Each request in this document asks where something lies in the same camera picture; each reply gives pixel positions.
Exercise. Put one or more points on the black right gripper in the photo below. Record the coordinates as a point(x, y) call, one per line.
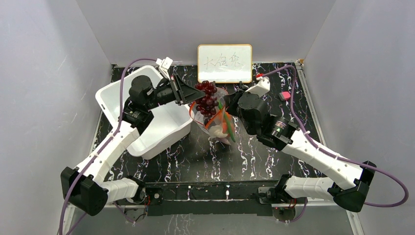
point(232, 103)

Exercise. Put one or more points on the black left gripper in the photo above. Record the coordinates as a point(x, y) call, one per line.
point(189, 94)

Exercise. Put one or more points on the dark red grape bunch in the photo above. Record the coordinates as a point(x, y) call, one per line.
point(207, 105)

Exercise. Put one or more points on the clear zip top bag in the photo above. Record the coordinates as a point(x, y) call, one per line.
point(206, 123)

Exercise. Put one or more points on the orange toy tangerine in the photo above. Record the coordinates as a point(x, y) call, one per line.
point(227, 117)

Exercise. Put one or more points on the orange toy fruit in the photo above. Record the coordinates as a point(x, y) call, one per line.
point(225, 126)

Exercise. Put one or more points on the white toy mushroom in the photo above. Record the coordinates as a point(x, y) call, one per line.
point(219, 133)

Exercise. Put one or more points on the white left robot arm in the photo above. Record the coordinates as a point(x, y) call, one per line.
point(96, 169)

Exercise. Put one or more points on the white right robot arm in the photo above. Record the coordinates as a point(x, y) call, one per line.
point(345, 184)

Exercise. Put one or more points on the white plastic bin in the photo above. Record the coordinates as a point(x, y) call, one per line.
point(142, 132)

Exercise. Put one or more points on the pink whiteboard eraser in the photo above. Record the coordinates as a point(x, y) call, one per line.
point(284, 96)

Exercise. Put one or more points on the small whiteboard with writing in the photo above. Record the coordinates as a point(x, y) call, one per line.
point(225, 63)

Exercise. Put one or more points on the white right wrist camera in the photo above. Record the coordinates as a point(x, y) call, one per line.
point(262, 86)

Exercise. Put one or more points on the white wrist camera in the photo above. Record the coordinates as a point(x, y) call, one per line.
point(262, 86)
point(164, 65)

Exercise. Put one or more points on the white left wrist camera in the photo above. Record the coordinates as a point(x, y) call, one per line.
point(164, 65)

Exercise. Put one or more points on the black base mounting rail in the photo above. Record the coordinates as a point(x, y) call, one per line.
point(232, 197)

